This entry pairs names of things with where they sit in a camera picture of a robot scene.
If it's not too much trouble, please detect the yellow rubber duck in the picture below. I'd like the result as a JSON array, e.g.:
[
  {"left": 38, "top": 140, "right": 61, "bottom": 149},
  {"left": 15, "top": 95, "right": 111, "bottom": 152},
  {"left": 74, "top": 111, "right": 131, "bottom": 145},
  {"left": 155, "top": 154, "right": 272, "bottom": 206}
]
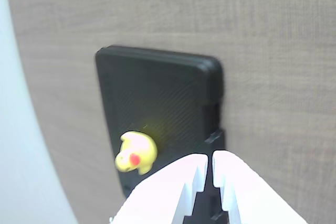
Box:
[{"left": 114, "top": 130, "right": 159, "bottom": 175}]

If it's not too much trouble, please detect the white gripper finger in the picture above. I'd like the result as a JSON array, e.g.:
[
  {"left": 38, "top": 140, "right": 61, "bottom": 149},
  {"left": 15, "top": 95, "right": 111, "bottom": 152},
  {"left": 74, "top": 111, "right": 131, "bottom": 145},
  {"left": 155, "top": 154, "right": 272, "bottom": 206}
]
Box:
[
  {"left": 212, "top": 150, "right": 308, "bottom": 224},
  {"left": 109, "top": 153, "right": 208, "bottom": 224}
]

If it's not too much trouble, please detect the black plastic flat case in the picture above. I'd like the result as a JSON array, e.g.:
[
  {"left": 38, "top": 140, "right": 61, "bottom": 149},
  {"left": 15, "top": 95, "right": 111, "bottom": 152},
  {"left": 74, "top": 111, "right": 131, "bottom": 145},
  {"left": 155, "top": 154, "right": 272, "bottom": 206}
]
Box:
[{"left": 94, "top": 45, "right": 228, "bottom": 224}]

